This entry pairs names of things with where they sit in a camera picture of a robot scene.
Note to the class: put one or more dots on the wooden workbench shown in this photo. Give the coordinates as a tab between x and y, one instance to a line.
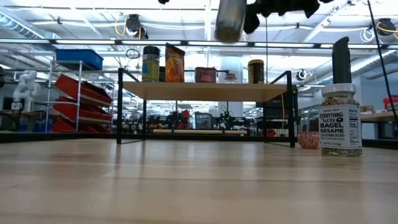
31	114
376	117

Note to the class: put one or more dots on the smoked paprika tin red lid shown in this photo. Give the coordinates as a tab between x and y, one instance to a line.
205	76

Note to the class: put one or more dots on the wooden shelf riser black frame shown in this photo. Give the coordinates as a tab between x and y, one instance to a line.
202	91

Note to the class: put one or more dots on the red bin storage rack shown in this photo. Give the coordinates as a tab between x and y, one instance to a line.
77	90

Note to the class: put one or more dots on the glass display case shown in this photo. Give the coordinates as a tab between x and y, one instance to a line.
203	121

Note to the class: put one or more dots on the black upright post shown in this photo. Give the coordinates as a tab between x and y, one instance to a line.
341	62

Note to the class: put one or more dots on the cardboard box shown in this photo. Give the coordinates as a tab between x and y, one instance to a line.
367	109

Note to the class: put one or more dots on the orange spice pouch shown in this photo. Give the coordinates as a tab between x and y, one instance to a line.
174	65

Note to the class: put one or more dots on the bagel seasoning jar white lid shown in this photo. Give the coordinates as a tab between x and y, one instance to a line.
339	124

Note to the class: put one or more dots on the black cabinet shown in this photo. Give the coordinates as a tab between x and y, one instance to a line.
273	112

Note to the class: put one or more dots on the blue plastic bin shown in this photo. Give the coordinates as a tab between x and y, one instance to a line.
77	56

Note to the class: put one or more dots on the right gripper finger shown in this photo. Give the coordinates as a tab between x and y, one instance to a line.
251	23

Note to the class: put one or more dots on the black robot with green lights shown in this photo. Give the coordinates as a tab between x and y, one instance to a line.
228	119

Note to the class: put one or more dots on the dark green spice tin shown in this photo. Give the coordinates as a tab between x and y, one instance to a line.
162	74

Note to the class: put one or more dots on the chili onion jar yellow lid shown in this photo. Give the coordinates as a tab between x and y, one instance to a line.
256	73

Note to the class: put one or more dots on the thin black slanted pole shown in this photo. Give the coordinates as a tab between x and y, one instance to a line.
383	62

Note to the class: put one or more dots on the thyme leaves jar black lid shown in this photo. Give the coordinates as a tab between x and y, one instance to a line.
151	68

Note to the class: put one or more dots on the red and black machine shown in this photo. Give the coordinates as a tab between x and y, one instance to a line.
183	119

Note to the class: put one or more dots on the white robot figure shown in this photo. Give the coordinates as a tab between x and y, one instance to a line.
26	88

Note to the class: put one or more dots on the furikake glass jar tan lid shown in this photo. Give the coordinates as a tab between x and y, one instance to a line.
230	21

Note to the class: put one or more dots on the red box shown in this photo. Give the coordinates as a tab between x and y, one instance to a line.
391	102

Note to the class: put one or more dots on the small round black reel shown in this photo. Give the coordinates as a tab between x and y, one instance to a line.
298	75

